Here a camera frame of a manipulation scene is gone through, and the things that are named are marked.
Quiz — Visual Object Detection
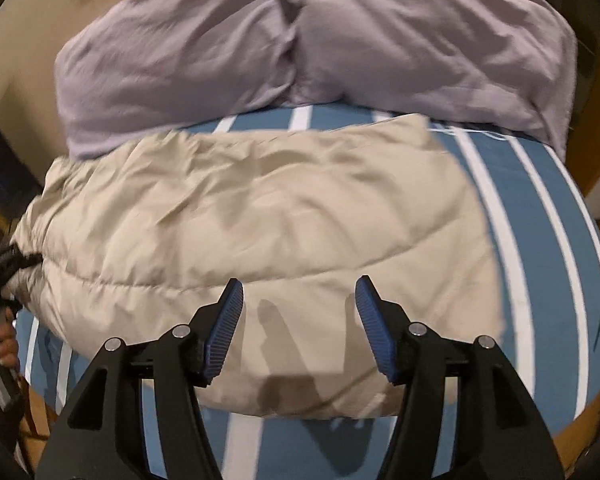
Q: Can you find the dark glass door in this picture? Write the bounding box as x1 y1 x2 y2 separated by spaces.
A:
537 0 600 113

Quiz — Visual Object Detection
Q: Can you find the person's left hand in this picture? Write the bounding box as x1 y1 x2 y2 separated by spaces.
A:
0 324 21 368

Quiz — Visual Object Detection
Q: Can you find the lilac pillow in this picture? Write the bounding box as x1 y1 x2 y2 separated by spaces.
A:
280 0 579 158
54 0 302 161

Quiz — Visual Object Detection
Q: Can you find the beige puffer jacket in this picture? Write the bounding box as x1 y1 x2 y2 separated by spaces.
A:
5 114 506 418

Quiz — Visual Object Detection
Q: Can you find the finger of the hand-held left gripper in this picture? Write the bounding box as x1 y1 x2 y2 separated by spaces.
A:
0 244 44 281

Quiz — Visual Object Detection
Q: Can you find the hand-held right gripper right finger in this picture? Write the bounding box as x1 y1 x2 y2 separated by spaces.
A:
354 274 567 480

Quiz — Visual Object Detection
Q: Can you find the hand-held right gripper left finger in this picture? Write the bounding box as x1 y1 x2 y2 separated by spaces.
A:
37 278 245 480

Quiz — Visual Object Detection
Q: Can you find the blue white striped bed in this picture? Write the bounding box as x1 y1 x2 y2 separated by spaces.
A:
17 105 600 480

